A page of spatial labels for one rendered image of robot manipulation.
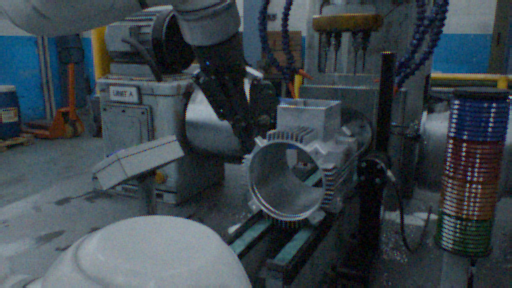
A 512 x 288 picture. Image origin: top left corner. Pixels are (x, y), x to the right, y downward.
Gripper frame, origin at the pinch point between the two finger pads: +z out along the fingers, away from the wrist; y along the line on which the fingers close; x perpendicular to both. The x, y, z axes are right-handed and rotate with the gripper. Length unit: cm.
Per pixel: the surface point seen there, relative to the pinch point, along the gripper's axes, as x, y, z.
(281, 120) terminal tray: -10.8, -2.1, 5.1
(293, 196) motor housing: -4.8, -4.0, 21.4
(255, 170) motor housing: -1.6, 1.3, 11.0
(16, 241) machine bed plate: 22, 59, 23
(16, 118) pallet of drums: -189, 449, 195
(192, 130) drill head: -21.5, 31.7, 21.0
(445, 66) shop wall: -476, -11, 293
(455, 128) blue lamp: 9.2, -33.9, -13.4
